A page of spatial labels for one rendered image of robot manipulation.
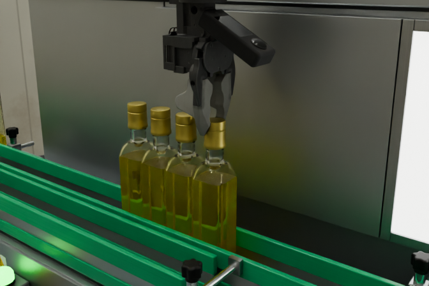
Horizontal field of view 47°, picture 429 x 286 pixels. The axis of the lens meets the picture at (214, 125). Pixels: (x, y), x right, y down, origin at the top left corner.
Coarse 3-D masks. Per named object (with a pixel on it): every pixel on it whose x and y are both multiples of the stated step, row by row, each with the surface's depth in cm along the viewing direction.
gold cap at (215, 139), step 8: (216, 120) 77; (224, 120) 77; (216, 128) 76; (224, 128) 77; (208, 136) 77; (216, 136) 77; (224, 136) 77; (208, 144) 77; (216, 144) 77; (224, 144) 78
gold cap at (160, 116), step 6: (156, 108) 84; (162, 108) 84; (168, 108) 84; (156, 114) 83; (162, 114) 83; (168, 114) 84; (156, 120) 83; (162, 120) 83; (168, 120) 84; (156, 126) 84; (162, 126) 84; (168, 126) 84; (156, 132) 84; (162, 132) 84; (168, 132) 84
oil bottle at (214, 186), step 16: (224, 160) 81; (208, 176) 77; (224, 176) 78; (192, 192) 80; (208, 192) 78; (224, 192) 78; (208, 208) 79; (224, 208) 79; (208, 224) 80; (224, 224) 80; (208, 240) 80; (224, 240) 81
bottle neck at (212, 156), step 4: (208, 152) 78; (212, 152) 78; (216, 152) 78; (220, 152) 78; (208, 156) 78; (212, 156) 78; (216, 156) 78; (220, 156) 78; (208, 160) 78; (212, 160) 78; (216, 160) 78; (220, 160) 78
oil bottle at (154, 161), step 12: (144, 156) 86; (156, 156) 84; (168, 156) 84; (144, 168) 86; (156, 168) 84; (144, 180) 87; (156, 180) 85; (144, 192) 87; (156, 192) 86; (144, 204) 88; (156, 204) 86; (144, 216) 89; (156, 216) 87
